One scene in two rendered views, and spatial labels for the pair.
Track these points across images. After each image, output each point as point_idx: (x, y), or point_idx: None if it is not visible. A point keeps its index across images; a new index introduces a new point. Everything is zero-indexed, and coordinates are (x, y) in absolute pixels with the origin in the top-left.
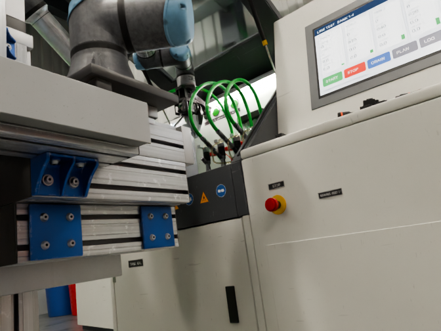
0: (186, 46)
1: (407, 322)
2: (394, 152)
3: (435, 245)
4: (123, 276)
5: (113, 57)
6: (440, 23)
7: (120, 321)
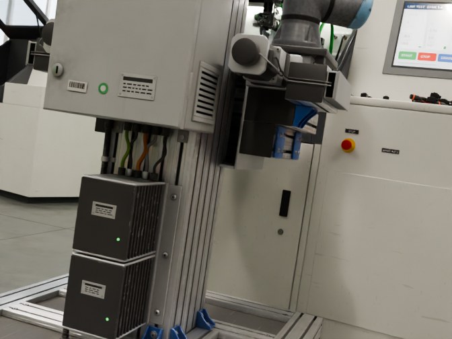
0: None
1: (409, 239)
2: (442, 140)
3: (443, 202)
4: None
5: (317, 31)
6: None
7: None
